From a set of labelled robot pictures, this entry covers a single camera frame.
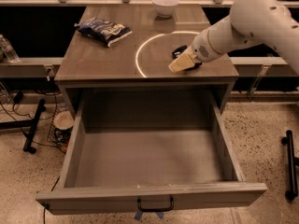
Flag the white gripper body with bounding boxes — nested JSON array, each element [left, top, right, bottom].
[[191, 29, 221, 63]]

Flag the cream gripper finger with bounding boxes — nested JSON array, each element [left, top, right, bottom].
[[168, 53, 199, 73]]

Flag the dark blue rxbar wrapper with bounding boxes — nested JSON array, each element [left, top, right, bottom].
[[172, 45, 202, 70]]

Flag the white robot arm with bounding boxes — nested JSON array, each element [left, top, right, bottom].
[[169, 0, 299, 73]]

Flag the open grey top drawer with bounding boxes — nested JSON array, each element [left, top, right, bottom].
[[36, 88, 267, 215]]

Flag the white ceramic bowl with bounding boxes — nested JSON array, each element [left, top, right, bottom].
[[152, 0, 179, 18]]

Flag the grey wooden cabinet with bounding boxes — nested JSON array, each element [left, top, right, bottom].
[[55, 4, 238, 111]]

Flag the blue chip bag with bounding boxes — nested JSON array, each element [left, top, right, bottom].
[[74, 17, 132, 47]]

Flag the black stand leg right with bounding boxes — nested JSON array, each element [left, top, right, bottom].
[[281, 130, 299, 202]]

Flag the black stand leg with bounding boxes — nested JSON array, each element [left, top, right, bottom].
[[23, 99, 46, 154], [281, 130, 299, 202]]

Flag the blue tape strips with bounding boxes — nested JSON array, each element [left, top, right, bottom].
[[134, 211, 164, 221]]

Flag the clear plastic water bottle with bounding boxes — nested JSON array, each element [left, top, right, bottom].
[[0, 35, 20, 63]]

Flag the black stand leg left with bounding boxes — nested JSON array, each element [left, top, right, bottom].
[[23, 99, 46, 154]]

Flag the paper cup in wire basket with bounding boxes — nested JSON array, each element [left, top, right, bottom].
[[53, 111, 74, 145]]

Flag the black floor cable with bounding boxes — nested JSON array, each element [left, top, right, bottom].
[[0, 91, 64, 149]]

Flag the black drawer handle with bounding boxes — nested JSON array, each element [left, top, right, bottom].
[[137, 197, 174, 213]]

